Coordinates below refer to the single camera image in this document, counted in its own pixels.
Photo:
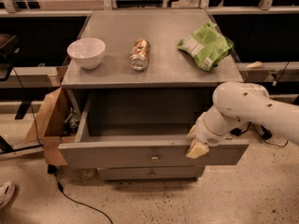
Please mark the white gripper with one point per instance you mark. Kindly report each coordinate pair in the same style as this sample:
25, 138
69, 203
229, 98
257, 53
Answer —
206, 133

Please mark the grey top drawer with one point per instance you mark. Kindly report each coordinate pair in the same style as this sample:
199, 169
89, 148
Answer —
139, 128

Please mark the grey drawer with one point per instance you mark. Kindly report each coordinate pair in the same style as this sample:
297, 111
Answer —
138, 173
139, 128

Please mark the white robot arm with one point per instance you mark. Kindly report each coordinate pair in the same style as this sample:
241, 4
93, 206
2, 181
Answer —
235, 104

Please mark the grey bottom drawer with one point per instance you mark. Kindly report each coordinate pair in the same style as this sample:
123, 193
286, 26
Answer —
138, 173

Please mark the grey drawer cabinet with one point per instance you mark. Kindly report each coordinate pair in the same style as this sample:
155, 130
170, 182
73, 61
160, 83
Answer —
168, 67

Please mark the green snack bag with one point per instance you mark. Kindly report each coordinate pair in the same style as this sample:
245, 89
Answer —
206, 46

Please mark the yellow foam scrap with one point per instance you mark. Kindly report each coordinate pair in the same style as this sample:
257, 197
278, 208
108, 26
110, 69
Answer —
254, 65

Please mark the metal drink can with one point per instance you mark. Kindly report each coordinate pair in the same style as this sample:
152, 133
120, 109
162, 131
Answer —
140, 55

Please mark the white ceramic bowl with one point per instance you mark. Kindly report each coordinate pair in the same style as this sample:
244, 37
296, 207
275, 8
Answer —
88, 52

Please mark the brown cardboard box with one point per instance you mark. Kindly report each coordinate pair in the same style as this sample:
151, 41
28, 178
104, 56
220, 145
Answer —
49, 126

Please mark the white shoe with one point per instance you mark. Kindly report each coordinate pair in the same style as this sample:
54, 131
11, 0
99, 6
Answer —
7, 190

